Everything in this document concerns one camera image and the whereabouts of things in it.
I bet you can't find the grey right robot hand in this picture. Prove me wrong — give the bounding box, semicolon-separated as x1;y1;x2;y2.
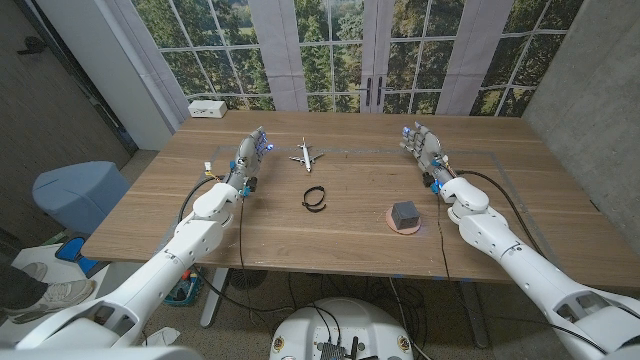
398;121;454;189

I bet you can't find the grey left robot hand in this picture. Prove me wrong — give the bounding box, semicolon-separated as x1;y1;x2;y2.
227;125;275;189

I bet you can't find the white toy airplane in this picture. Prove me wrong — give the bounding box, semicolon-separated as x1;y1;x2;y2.
288;137;325;174

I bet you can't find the white rectangular box device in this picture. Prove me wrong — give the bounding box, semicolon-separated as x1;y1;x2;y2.
187;99;228;120

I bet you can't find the dark grey cube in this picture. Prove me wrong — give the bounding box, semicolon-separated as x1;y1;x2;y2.
390;200;422;231

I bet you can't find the pink round coaster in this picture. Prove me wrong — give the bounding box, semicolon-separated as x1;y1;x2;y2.
385;206;423;236

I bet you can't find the black round floor fan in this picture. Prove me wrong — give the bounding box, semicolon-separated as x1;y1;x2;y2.
228;268;269;291

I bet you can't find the printed window forest backdrop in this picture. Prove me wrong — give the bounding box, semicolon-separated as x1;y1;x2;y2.
104;0;586;119

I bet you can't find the white table leg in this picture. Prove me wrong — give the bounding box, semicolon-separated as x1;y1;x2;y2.
199;267;231;330

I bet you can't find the blue bin with toys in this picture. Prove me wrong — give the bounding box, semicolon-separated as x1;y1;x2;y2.
163;269;204;307

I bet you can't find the grey table leg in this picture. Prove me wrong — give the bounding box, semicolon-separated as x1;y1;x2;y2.
457;280;491;350

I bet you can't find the blue-grey upholstered stool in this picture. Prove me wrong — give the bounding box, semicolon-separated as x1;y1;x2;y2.
32;160;132;236

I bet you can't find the white robot torso base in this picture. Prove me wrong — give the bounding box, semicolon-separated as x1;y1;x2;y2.
268;297;415;360

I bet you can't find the crumpled white paper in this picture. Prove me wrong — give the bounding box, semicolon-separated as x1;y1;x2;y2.
144;327;182;348

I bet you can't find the grey sneaker with white sole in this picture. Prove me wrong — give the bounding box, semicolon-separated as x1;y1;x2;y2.
4;278;97;324

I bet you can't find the person's dark trouser leg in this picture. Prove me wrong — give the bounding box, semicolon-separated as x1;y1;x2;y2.
0;262;50;311

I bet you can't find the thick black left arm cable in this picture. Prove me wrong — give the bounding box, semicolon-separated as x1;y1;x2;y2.
177;174;224;225

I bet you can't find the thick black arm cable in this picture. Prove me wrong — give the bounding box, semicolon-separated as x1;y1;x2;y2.
455;169;549;259
177;174;224;225

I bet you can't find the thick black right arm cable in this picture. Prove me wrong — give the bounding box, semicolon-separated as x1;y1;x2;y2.
455;169;549;259

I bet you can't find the black door handle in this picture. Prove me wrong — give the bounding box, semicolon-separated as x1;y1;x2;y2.
16;35;47;56

